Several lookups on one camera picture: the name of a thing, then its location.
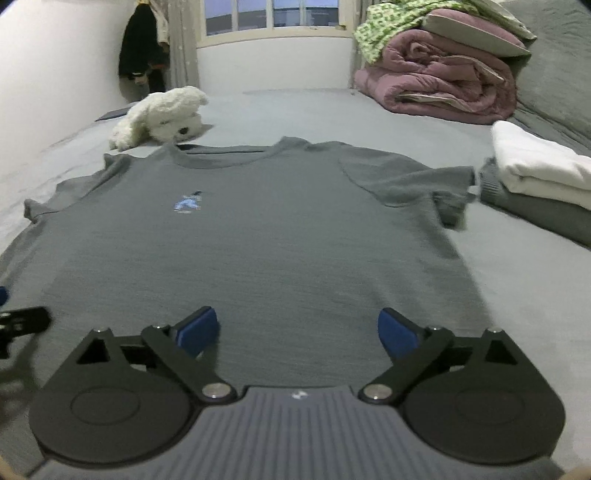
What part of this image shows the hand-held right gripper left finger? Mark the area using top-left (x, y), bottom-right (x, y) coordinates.
top-left (76, 305), bottom-right (236, 403)

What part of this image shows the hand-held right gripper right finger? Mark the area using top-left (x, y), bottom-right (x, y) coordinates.
top-left (359, 307), bottom-right (525, 403)

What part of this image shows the grey t-shirt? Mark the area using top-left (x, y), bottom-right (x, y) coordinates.
top-left (0, 135), bottom-right (495, 398)

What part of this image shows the folded grey garment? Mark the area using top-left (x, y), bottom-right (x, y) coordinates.
top-left (479, 157), bottom-right (591, 250)

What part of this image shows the white plush dog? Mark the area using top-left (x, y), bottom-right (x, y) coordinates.
top-left (108, 85), bottom-right (209, 152)

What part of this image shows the folded white garment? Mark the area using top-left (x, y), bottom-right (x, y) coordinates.
top-left (490, 120), bottom-right (591, 210)

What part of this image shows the pink folded quilt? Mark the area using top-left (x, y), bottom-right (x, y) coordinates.
top-left (355, 30), bottom-right (517, 125)

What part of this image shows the black hanging coat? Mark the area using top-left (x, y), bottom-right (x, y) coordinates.
top-left (118, 4), bottom-right (169, 93)

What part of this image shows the grey curtain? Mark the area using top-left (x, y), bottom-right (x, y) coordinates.
top-left (154, 0), bottom-right (201, 90)

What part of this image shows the grey quilted headboard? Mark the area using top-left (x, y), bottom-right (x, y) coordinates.
top-left (501, 0), bottom-right (591, 153)

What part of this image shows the green patterned blanket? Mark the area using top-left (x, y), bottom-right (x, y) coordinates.
top-left (355, 0), bottom-right (467, 65)

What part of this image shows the beige hanging garment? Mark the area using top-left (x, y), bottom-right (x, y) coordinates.
top-left (148, 0), bottom-right (171, 47)

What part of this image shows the pink pillow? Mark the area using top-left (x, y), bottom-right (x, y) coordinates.
top-left (422, 8), bottom-right (532, 58)

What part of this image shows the window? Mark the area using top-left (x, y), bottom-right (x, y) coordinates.
top-left (198, 0), bottom-right (349, 47)

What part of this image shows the pale grey pillow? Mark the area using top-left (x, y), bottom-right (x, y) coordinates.
top-left (466, 0), bottom-right (539, 40)

